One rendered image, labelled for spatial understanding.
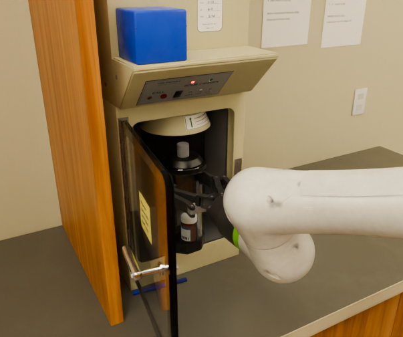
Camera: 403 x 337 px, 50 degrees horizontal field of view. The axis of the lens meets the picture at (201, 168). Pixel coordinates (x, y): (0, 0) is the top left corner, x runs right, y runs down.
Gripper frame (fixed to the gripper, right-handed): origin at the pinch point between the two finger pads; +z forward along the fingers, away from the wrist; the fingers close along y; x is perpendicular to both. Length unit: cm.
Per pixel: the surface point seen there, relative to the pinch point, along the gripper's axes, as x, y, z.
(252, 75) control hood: -24.8, -12.5, -8.0
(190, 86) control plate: -23.7, 2.0, -6.5
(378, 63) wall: -11, -116, 38
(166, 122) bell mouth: -13.4, 2.0, 4.6
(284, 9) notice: -34, -63, 40
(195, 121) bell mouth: -13.1, -4.5, 2.4
